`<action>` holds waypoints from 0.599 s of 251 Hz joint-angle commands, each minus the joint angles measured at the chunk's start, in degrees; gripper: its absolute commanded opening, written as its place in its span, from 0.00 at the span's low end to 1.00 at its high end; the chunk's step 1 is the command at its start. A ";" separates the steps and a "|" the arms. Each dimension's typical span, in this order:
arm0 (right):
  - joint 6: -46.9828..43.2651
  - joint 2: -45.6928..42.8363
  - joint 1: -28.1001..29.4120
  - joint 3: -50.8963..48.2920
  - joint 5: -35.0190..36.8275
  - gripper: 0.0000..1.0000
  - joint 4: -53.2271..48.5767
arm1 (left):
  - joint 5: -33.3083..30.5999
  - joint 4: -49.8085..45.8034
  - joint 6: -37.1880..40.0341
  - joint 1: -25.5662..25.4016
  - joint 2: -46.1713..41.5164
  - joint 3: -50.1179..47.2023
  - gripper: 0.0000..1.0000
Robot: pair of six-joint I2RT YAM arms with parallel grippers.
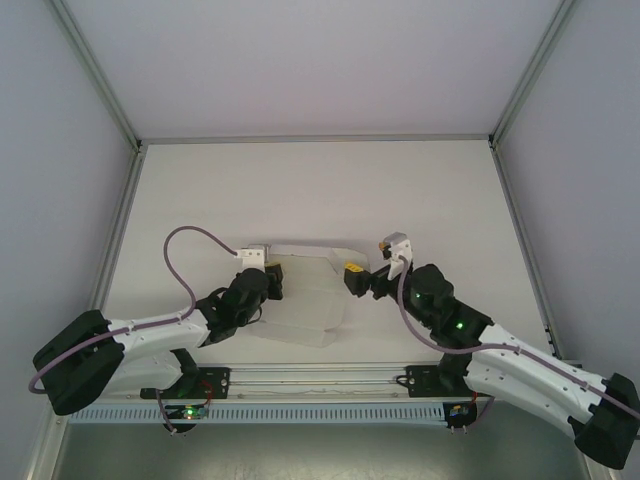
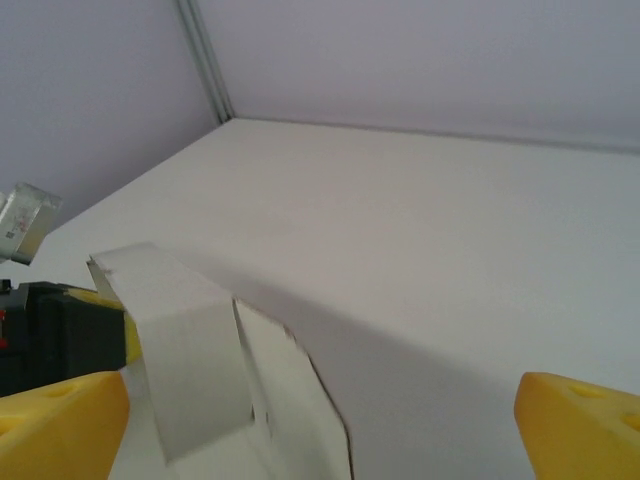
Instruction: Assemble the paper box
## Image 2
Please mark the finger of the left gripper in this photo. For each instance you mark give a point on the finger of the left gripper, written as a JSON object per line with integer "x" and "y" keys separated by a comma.
{"x": 134, "y": 340}

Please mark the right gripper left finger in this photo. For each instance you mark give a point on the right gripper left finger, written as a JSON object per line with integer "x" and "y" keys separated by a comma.
{"x": 55, "y": 435}

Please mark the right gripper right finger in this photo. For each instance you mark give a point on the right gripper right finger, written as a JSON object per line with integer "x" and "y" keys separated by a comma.
{"x": 585, "y": 440}

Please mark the white paper box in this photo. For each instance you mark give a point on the white paper box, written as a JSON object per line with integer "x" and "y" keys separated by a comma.
{"x": 190, "y": 320}

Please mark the aluminium frame post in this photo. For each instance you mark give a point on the aluminium frame post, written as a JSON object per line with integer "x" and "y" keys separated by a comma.
{"x": 205, "y": 60}

